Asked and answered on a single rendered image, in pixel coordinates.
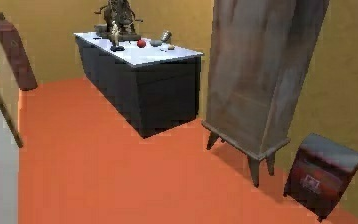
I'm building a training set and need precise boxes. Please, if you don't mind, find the black cabinet with white top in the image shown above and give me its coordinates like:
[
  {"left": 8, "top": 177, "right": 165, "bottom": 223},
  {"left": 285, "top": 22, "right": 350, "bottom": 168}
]
[{"left": 73, "top": 31, "right": 204, "bottom": 139}]

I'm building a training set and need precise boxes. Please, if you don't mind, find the grey metal cup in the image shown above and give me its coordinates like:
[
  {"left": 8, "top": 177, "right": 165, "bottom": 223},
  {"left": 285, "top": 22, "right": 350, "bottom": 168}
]
[{"left": 160, "top": 30, "right": 173, "bottom": 44}]

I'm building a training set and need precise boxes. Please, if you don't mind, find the tall grey wooden cupboard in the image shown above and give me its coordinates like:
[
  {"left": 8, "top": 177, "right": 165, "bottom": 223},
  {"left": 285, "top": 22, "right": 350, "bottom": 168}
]
[{"left": 201, "top": 0, "right": 331, "bottom": 189}]

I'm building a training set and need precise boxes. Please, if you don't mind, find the small pale figurine on black base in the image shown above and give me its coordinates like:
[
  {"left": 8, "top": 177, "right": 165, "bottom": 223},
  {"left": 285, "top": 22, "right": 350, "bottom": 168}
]
[{"left": 109, "top": 20, "right": 126, "bottom": 52}]

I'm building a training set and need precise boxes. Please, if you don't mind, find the dark bronze statue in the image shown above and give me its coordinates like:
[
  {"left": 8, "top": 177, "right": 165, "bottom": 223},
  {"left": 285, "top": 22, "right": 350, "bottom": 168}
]
[{"left": 93, "top": 0, "right": 144, "bottom": 42}]

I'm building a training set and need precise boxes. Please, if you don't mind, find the dark red bin with grey lid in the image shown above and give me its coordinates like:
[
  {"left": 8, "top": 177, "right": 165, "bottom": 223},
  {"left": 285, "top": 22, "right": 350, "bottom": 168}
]
[{"left": 283, "top": 133, "right": 358, "bottom": 223}]

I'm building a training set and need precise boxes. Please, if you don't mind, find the dark red tall cylinder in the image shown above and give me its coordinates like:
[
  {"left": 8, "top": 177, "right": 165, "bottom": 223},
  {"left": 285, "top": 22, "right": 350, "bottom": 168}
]
[{"left": 0, "top": 11, "right": 39, "bottom": 92}]

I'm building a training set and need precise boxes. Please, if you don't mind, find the brown wooden door frame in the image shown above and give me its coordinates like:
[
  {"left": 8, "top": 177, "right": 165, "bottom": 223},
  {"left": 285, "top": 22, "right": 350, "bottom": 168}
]
[{"left": 0, "top": 68, "right": 25, "bottom": 149}]

